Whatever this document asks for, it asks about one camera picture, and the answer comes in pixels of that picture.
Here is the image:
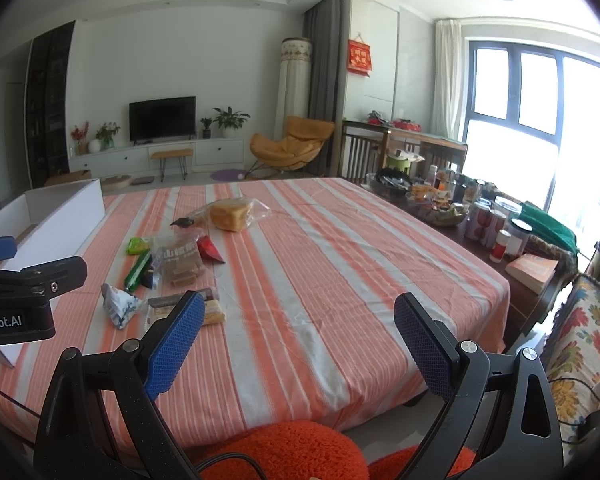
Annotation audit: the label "green cloth bag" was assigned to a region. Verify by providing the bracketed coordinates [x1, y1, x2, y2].
[519, 202, 578, 256]

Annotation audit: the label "yellow lounge chair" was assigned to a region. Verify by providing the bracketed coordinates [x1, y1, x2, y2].
[245, 116, 336, 179]

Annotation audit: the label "green potted plant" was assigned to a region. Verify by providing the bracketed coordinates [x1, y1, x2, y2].
[213, 106, 251, 138]

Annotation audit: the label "white crumpled snack wrapper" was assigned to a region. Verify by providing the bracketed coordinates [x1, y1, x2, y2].
[100, 283, 143, 330]

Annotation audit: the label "striped orange white tablecloth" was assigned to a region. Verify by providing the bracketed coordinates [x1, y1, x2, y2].
[0, 179, 509, 448]

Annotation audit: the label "white cardboard box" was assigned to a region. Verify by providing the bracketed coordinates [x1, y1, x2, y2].
[0, 180, 105, 367]

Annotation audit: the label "small black snack packet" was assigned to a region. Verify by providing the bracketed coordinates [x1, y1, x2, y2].
[171, 217, 195, 229]

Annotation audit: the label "small wooden bench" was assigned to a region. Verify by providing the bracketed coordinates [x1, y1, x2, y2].
[149, 148, 194, 182]

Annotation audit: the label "orange book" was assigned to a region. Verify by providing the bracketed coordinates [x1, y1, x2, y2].
[505, 254, 558, 295]

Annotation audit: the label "white jar red label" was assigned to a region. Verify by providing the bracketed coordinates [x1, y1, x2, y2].
[489, 229, 510, 262]

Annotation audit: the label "wooden crib rail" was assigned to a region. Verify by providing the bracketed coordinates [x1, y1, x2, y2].
[338, 120, 468, 184]

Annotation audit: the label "flower vase with bouquet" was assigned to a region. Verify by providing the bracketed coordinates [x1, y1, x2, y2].
[88, 122, 120, 154]

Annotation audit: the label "red wall calendar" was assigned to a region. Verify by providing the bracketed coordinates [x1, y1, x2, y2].
[347, 39, 373, 77]

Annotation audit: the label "white standing air conditioner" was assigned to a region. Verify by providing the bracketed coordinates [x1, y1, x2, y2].
[274, 37, 312, 141]

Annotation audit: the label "brown chocolate bar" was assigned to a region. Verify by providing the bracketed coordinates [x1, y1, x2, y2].
[147, 287, 219, 308]

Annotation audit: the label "clear bag brown hawthorn bars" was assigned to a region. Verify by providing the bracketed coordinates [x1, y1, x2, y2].
[151, 233, 206, 286]

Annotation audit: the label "black flat television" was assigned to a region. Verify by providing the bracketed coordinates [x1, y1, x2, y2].
[129, 96, 197, 143]

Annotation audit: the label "light green snack packet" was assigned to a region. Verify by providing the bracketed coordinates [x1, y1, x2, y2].
[125, 237, 151, 256]

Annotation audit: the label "white tv cabinet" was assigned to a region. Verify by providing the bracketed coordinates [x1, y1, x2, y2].
[69, 139, 245, 178]

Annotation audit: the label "snack basket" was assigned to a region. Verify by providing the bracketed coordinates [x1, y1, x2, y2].
[406, 193, 468, 226]

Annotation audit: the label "grey curtain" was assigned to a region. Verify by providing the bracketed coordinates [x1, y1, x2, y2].
[302, 0, 349, 177]

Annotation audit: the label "dark green snack stick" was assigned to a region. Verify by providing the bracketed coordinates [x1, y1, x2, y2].
[123, 249, 152, 292]

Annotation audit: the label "floral sofa cover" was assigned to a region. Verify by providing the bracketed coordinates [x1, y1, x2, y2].
[541, 274, 600, 460]

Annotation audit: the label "red triangular snack packet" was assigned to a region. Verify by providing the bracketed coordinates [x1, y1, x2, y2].
[196, 235, 225, 263]

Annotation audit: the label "orange fuzzy cushion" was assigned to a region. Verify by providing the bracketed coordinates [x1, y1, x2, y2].
[193, 420, 476, 479]

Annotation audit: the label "tan wafer bar pack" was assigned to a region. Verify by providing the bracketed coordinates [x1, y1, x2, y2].
[145, 299, 226, 330]

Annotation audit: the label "bagged bread loaf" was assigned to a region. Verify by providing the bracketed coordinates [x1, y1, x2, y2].
[187, 197, 271, 232]

